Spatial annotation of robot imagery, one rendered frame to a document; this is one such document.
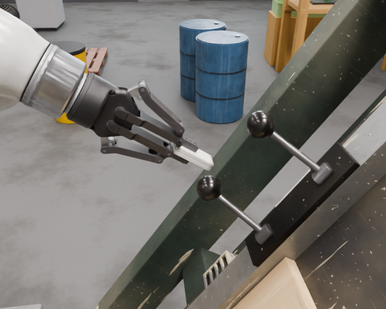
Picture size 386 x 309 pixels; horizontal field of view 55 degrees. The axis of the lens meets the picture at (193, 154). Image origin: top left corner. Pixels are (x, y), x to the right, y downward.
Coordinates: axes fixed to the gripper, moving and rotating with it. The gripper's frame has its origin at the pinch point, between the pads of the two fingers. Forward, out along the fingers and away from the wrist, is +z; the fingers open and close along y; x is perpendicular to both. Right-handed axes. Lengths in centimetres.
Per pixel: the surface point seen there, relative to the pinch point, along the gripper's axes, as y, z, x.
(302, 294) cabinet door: 0.2, 13.6, 22.4
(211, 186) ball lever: -1.4, 0.7, 9.8
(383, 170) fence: -17.3, 14.5, 16.2
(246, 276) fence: 6.3, 11.4, 15.8
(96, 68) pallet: 151, 14, -441
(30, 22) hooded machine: 226, -107, -698
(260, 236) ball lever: 0.1, 9.4, 14.2
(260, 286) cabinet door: 6.0, 13.5, 17.0
